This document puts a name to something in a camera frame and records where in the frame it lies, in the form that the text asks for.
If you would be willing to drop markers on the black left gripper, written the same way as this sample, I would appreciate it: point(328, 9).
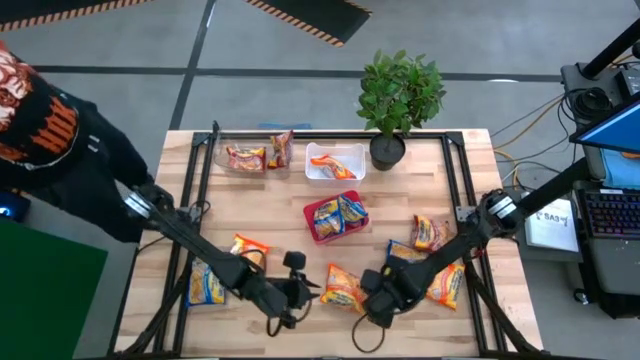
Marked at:
point(277, 295)

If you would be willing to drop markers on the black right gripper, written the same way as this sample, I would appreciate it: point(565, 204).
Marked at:
point(400, 287)

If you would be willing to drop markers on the blue Maruchan noodle packet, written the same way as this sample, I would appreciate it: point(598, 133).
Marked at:
point(402, 251)
point(352, 210)
point(327, 218)
point(202, 287)

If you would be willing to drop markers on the red Maruchan noodle packet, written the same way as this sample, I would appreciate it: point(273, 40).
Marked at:
point(281, 149)
point(245, 158)
point(247, 245)

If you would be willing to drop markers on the orange Maruchan noodle packet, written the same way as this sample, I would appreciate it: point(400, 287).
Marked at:
point(450, 287)
point(340, 290)
point(427, 232)
point(332, 167)

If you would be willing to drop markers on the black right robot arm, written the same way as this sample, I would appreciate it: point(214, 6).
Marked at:
point(460, 245)

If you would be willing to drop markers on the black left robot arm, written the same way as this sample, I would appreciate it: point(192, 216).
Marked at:
point(200, 245)

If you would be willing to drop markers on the red plastic bin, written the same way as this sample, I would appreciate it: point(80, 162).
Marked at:
point(350, 230)

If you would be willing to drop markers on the white plastic bin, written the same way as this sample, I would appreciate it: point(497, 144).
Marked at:
point(350, 152)

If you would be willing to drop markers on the clear plastic bin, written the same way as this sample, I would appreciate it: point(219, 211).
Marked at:
point(220, 150)

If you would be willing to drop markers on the blue tape strip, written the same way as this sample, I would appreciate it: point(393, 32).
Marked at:
point(285, 126)

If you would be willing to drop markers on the white paper sign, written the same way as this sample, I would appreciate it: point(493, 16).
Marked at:
point(552, 225)

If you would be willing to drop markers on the green potted plant black pot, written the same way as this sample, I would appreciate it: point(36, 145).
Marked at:
point(400, 95)

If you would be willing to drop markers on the black keyboard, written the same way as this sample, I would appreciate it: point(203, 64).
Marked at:
point(612, 215)

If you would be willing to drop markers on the green floor mat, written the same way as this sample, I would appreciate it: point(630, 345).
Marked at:
point(45, 300)

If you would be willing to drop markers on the black hazard-striped floor mat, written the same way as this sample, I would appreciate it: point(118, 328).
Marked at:
point(320, 17)
point(50, 10)

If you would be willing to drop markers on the blue cloth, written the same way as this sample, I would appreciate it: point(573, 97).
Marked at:
point(622, 169)

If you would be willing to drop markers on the computer monitor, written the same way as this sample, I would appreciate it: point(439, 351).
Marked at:
point(615, 132)

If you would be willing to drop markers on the person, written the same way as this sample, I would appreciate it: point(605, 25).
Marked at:
point(50, 130)

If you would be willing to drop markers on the black stand pole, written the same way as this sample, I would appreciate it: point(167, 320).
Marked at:
point(612, 50)

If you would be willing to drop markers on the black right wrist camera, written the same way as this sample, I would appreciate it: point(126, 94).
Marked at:
point(371, 281)

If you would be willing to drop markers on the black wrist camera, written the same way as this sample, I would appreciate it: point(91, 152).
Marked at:
point(295, 260)
point(371, 281)

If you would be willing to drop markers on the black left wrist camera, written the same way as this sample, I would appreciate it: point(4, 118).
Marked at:
point(295, 260)

